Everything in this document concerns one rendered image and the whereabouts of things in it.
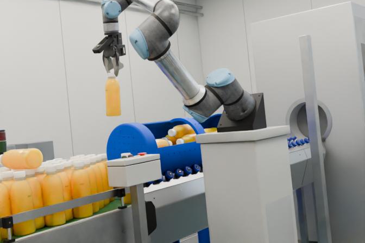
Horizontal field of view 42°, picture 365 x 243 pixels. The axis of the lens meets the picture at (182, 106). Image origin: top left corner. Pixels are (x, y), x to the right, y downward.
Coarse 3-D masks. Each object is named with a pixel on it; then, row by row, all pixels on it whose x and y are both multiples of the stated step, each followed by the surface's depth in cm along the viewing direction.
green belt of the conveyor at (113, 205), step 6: (108, 204) 200; (114, 204) 199; (120, 204) 198; (126, 204) 196; (102, 210) 188; (108, 210) 187; (90, 216) 178; (66, 222) 171; (42, 228) 165; (48, 228) 164; (30, 234) 158
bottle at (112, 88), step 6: (114, 78) 228; (108, 84) 226; (114, 84) 226; (108, 90) 226; (114, 90) 226; (108, 96) 226; (114, 96) 226; (108, 102) 227; (114, 102) 226; (120, 102) 229; (108, 108) 227; (114, 108) 227; (120, 108) 229; (108, 114) 227; (114, 114) 227; (120, 114) 229
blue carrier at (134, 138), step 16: (128, 128) 222; (144, 128) 222; (160, 128) 259; (192, 128) 250; (112, 144) 229; (128, 144) 223; (144, 144) 216; (192, 144) 241; (160, 160) 222; (176, 160) 232; (192, 160) 244
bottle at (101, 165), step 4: (100, 160) 202; (100, 164) 200; (100, 168) 199; (104, 168) 201; (104, 172) 200; (104, 176) 200; (104, 180) 200; (104, 184) 200; (104, 188) 199; (108, 188) 202; (104, 200) 199; (108, 200) 201; (104, 204) 199
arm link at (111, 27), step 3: (105, 24) 224; (108, 24) 224; (111, 24) 224; (114, 24) 224; (117, 24) 226; (105, 27) 225; (108, 27) 224; (111, 27) 224; (114, 27) 225; (117, 27) 226; (105, 30) 225; (108, 30) 224; (111, 30) 224; (114, 30) 225; (117, 30) 226
